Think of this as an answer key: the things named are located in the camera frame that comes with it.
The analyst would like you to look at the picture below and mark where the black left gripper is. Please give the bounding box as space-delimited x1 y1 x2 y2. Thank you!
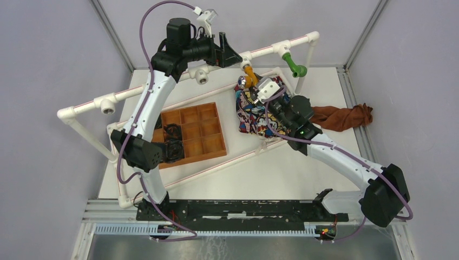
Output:
183 30 243 69

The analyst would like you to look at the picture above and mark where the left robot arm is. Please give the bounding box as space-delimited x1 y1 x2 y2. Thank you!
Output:
110 18 242 220

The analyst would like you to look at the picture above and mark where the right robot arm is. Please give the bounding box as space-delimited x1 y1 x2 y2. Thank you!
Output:
265 95 413 228

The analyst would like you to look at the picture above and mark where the green plastic water faucet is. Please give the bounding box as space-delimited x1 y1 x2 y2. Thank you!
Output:
281 53 307 78

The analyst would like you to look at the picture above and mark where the brown cloth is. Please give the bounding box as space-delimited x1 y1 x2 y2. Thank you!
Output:
310 103 373 132

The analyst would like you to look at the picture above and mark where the comic print cloth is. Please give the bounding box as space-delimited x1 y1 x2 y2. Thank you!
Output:
234 76 292 138

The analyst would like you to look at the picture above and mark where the wooden compartment tray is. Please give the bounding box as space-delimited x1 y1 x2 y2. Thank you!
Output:
152 102 227 169

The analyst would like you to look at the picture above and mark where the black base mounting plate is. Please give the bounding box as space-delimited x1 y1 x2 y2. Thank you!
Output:
135 199 349 232

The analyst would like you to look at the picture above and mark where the dark patterned rolled cloth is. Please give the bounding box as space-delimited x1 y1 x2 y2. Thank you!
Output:
159 139 185 164

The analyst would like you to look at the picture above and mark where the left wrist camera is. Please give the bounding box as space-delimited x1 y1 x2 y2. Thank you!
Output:
193 6 218 38

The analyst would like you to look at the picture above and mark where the white slotted cable duct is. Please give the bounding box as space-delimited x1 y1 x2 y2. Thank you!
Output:
94 223 319 238

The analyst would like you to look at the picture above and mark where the white pvc pipe frame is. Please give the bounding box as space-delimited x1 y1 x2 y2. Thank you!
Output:
57 31 320 209

